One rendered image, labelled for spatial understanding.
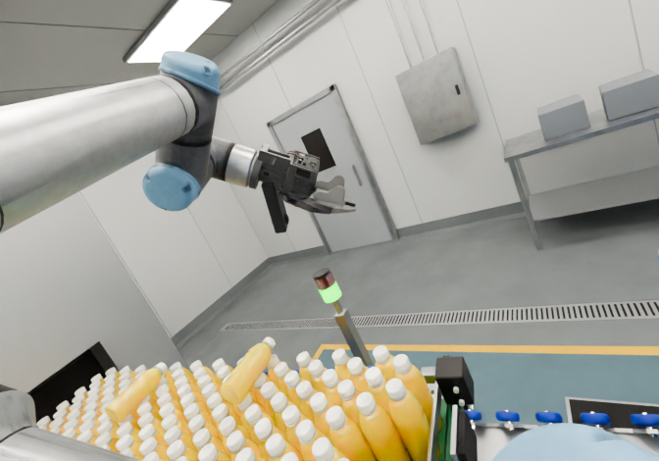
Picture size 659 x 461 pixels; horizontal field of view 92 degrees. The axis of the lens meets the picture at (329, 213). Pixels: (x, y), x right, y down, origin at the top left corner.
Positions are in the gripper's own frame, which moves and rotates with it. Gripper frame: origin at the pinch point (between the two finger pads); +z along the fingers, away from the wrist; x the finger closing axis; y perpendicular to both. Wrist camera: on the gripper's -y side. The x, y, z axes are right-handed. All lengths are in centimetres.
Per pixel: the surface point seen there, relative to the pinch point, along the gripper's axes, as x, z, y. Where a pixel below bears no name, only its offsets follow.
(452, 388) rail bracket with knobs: -12, 40, -34
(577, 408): 19, 135, -73
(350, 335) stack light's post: 14, 22, -55
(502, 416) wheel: -22, 43, -25
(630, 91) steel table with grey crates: 185, 198, 53
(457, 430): -26.0, 30.6, -24.7
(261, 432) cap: -21, -3, -52
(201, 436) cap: -18, -16, -65
